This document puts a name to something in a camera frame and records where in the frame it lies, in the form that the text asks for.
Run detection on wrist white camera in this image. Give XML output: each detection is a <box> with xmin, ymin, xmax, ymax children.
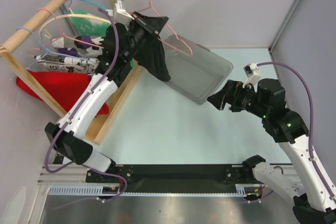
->
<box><xmin>107</xmin><ymin>0</ymin><xmax>134</xmax><ymax>27</ymax></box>
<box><xmin>243</xmin><ymin>62</ymin><xmax>261</xmax><ymax>88</ymax></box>

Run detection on black trousers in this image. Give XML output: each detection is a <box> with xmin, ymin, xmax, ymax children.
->
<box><xmin>131</xmin><ymin>23</ymin><xmax>172</xmax><ymax>82</ymax></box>

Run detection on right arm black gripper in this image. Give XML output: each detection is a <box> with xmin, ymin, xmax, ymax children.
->
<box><xmin>207</xmin><ymin>79</ymin><xmax>269</xmax><ymax>118</ymax></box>

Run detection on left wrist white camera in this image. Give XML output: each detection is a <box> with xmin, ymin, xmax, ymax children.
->
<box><xmin>107</xmin><ymin>0</ymin><xmax>134</xmax><ymax>27</ymax></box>

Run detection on green white garment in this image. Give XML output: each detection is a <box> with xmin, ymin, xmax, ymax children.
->
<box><xmin>70</xmin><ymin>17</ymin><xmax>111</xmax><ymax>36</ymax></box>

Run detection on pink wire hanger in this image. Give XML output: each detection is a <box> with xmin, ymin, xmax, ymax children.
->
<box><xmin>28</xmin><ymin>10</ymin><xmax>110</xmax><ymax>59</ymax></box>
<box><xmin>138</xmin><ymin>0</ymin><xmax>193</xmax><ymax>57</ymax></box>

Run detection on blue plastic hanger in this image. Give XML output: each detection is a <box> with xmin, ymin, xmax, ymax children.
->
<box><xmin>65</xmin><ymin>0</ymin><xmax>107</xmax><ymax>10</ymax></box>

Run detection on wooden clothes rack frame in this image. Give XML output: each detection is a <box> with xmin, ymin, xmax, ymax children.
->
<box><xmin>0</xmin><ymin>0</ymin><xmax>148</xmax><ymax>146</ymax></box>

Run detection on purple cow print garment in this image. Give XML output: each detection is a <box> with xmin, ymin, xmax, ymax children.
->
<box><xmin>51</xmin><ymin>35</ymin><xmax>103</xmax><ymax>58</ymax></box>

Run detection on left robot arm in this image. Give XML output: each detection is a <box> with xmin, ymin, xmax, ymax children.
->
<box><xmin>45</xmin><ymin>12</ymin><xmax>171</xmax><ymax>182</ymax></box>

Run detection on aluminium rail with cable duct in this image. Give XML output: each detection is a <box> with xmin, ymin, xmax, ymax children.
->
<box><xmin>36</xmin><ymin>163</ymin><xmax>336</xmax><ymax>205</ymax></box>

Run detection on cream plastic hanger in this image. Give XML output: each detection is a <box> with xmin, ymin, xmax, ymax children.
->
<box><xmin>38</xmin><ymin>13</ymin><xmax>111</xmax><ymax>41</ymax></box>

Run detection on pink wire hanger on rack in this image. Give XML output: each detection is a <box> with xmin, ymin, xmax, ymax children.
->
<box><xmin>28</xmin><ymin>10</ymin><xmax>110</xmax><ymax>59</ymax></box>

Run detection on red garment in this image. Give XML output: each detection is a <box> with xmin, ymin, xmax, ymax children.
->
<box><xmin>16</xmin><ymin>70</ymin><xmax>110</xmax><ymax>117</ymax></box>

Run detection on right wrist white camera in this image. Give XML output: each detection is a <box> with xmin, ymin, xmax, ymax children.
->
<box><xmin>243</xmin><ymin>62</ymin><xmax>261</xmax><ymax>88</ymax></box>

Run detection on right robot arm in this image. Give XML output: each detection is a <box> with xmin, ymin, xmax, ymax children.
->
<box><xmin>207</xmin><ymin>79</ymin><xmax>335</xmax><ymax>223</ymax></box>

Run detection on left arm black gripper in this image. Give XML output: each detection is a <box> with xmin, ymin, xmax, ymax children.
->
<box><xmin>123</xmin><ymin>11</ymin><xmax>169</xmax><ymax>62</ymax></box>

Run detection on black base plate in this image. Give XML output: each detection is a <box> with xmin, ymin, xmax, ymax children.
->
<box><xmin>86</xmin><ymin>163</ymin><xmax>266</xmax><ymax>194</ymax></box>

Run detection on clear grey plastic bin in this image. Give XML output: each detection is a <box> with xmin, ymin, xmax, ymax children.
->
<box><xmin>164</xmin><ymin>35</ymin><xmax>233</xmax><ymax>105</ymax></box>

